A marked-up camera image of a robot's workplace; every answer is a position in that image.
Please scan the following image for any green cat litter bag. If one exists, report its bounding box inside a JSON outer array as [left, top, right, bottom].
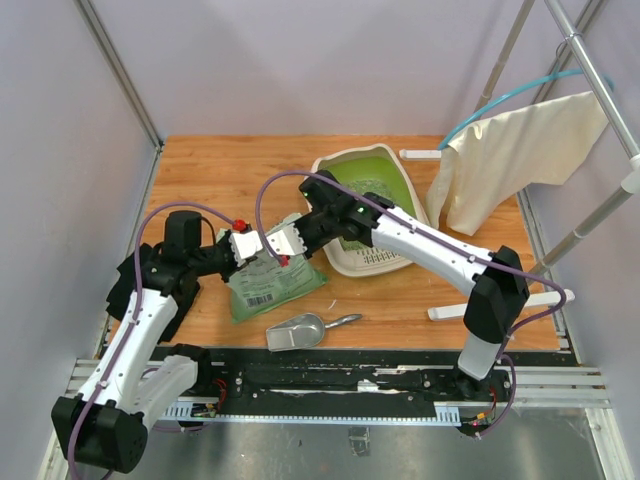
[[217, 214, 330, 325]]

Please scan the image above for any metal litter scoop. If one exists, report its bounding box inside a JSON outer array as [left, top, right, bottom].
[[266, 313, 363, 352]]

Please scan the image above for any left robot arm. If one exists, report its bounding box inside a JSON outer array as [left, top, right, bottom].
[[51, 202, 246, 479]]

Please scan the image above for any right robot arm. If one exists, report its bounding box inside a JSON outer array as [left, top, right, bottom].
[[295, 170, 529, 400]]

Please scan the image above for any beige green litter box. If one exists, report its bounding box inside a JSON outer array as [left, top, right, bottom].
[[303, 143, 431, 278]]

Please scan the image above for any cream fabric bag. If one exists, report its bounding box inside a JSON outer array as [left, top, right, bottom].
[[425, 91, 608, 236]]

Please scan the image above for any white metal drying rack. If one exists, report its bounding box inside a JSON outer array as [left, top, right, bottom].
[[398, 0, 640, 321]]

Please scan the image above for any teal clothes hanger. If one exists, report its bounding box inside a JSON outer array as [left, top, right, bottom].
[[437, 42, 616, 151]]

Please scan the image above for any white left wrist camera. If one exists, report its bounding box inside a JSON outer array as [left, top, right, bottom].
[[229, 230, 264, 266]]

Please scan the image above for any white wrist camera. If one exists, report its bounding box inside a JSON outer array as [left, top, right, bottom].
[[266, 223, 306, 257], [229, 230, 264, 266]]

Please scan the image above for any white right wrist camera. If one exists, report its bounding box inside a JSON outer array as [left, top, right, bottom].
[[266, 223, 306, 257]]

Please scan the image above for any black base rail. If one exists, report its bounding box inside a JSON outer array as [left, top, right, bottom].
[[99, 344, 576, 426]]

